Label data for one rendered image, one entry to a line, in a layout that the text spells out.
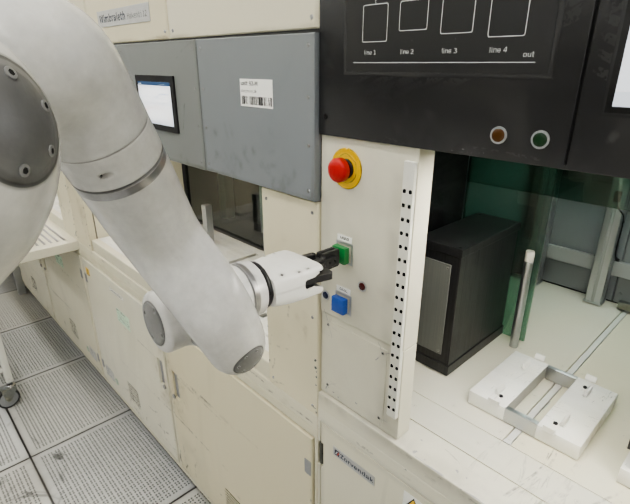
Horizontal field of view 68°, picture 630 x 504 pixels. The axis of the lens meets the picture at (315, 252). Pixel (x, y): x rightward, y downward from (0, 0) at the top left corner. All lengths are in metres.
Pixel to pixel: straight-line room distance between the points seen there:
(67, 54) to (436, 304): 0.85
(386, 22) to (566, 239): 1.05
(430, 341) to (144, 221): 0.76
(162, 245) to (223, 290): 0.08
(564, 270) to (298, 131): 1.05
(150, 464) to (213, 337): 1.68
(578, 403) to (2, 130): 1.02
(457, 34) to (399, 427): 0.65
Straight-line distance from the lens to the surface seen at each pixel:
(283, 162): 0.89
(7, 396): 2.71
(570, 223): 1.59
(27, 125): 0.25
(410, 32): 0.70
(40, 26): 0.38
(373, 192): 0.76
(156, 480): 2.13
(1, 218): 0.25
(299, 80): 0.83
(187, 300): 0.53
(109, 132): 0.42
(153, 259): 0.52
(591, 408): 1.08
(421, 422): 0.99
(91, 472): 2.25
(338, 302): 0.86
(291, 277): 0.69
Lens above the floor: 1.51
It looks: 22 degrees down
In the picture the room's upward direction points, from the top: straight up
